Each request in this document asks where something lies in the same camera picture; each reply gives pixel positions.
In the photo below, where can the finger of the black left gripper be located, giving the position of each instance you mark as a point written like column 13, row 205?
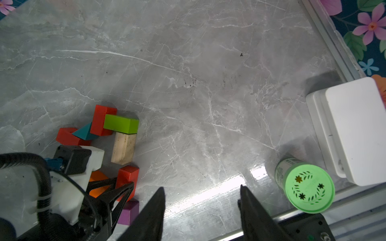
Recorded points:
column 110, row 183
column 110, row 205

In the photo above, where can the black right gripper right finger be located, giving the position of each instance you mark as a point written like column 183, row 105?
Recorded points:
column 257, row 224

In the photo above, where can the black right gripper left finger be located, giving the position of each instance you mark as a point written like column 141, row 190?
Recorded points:
column 148, row 226

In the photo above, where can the red block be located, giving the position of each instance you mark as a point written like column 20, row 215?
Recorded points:
column 65, row 137
column 128, row 174
column 97, row 125

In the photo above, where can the purple cube block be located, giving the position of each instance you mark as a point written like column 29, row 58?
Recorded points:
column 129, row 213

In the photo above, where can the natural wood block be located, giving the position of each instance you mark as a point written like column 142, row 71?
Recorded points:
column 123, row 149

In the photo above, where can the teal triangle block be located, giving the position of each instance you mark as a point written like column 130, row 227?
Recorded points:
column 85, row 134

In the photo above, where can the green block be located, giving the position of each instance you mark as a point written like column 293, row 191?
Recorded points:
column 121, row 124

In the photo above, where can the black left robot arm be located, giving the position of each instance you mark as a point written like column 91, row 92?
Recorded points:
column 69, row 207

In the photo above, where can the green tape roll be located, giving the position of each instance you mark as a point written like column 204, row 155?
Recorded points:
column 308, row 187

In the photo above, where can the white box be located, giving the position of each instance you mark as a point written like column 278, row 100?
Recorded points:
column 350, row 124

